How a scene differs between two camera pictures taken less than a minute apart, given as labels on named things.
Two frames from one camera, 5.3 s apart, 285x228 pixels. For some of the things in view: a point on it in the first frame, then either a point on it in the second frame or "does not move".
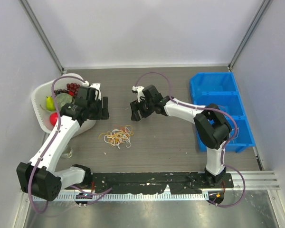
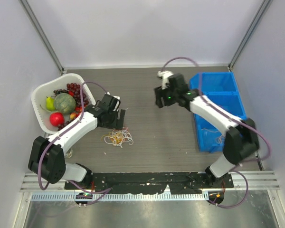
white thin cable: [118, 137] does not move
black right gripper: [136, 106] to [159, 93]
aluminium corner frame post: [255, 20] does not move
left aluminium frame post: [42, 35] does not move
